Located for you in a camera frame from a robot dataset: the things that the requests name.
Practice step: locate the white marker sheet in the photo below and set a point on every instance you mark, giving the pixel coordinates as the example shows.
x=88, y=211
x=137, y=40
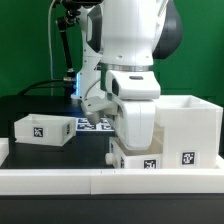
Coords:
x=82, y=124

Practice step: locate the white front rail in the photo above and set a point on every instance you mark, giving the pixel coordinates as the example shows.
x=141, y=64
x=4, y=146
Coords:
x=112, y=181

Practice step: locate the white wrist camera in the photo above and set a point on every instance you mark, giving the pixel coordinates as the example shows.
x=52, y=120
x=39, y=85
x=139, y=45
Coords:
x=94, y=106

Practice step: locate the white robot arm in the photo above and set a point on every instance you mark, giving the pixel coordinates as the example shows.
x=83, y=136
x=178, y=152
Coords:
x=121, y=41

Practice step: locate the black camera stand pole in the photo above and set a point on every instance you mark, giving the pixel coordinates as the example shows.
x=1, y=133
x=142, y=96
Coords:
x=63, y=23

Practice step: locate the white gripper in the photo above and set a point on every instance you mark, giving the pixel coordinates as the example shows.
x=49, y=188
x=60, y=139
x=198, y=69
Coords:
x=134, y=123

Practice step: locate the white drawer cabinet box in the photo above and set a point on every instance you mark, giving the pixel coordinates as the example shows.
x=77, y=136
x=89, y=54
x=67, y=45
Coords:
x=187, y=132

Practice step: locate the white front drawer tray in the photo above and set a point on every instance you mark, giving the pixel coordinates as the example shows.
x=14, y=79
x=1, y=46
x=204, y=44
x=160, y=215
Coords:
x=119, y=157

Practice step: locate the white drawer tray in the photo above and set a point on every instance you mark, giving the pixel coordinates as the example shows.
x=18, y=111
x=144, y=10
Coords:
x=45, y=129
x=119, y=157

